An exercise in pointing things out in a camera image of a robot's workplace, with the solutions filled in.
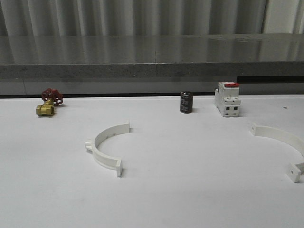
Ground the white half clamp with tab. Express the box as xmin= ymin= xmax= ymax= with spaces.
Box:
xmin=85 ymin=121 xmax=130 ymax=177

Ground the white half pipe clamp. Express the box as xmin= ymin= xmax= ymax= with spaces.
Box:
xmin=250 ymin=123 xmax=304 ymax=183

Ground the black cylindrical capacitor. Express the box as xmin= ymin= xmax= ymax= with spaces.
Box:
xmin=180 ymin=91 xmax=193 ymax=114

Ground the brass valve red handwheel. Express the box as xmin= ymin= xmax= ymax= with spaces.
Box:
xmin=36 ymin=88 xmax=63 ymax=116

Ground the grey stone countertop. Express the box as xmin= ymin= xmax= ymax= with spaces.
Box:
xmin=0 ymin=34 xmax=304 ymax=97

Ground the white circuit breaker red switch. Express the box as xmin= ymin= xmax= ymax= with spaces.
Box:
xmin=215 ymin=82 xmax=241 ymax=117

